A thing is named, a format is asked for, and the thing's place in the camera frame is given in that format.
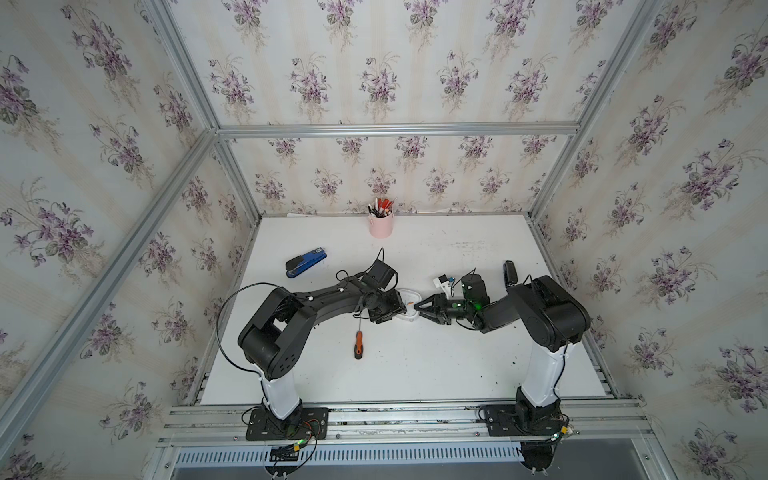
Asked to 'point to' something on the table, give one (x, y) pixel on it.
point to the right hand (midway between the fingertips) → (420, 312)
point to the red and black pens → (381, 208)
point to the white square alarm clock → (409, 298)
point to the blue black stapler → (299, 263)
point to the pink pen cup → (381, 227)
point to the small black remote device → (510, 273)
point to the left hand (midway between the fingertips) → (406, 314)
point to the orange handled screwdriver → (358, 347)
